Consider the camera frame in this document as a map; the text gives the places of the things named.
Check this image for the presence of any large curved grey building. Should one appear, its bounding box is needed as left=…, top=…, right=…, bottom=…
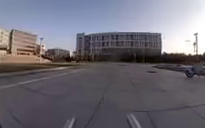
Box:
left=75, top=31, right=163, bottom=63

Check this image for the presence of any low distant building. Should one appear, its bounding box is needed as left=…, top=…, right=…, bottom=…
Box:
left=47, top=48, right=72, bottom=61

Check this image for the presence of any small pale building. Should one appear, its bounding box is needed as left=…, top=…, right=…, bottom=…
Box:
left=36, top=43, right=48, bottom=56

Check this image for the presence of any lamp pole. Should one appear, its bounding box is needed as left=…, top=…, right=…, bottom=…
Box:
left=38, top=36, right=44, bottom=64

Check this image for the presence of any robot's own part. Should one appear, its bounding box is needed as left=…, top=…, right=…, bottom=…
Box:
left=62, top=116, right=77, bottom=128
left=125, top=113, right=143, bottom=128

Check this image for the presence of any row of dark trees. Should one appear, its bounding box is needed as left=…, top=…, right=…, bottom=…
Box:
left=161, top=51, right=205, bottom=66

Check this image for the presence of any grey kerb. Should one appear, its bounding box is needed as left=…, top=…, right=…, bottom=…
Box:
left=0, top=66, right=71, bottom=80

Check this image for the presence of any brown block building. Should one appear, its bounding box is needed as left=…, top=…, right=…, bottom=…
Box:
left=9, top=28, right=39, bottom=56

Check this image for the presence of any vehicle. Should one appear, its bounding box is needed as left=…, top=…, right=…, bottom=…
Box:
left=184, top=63, right=204, bottom=79

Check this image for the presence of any tall mast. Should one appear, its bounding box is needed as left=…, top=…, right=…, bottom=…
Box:
left=192, top=32, right=200, bottom=56

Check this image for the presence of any pale sloped wall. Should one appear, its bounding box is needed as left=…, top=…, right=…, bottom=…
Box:
left=0, top=54, right=53, bottom=65

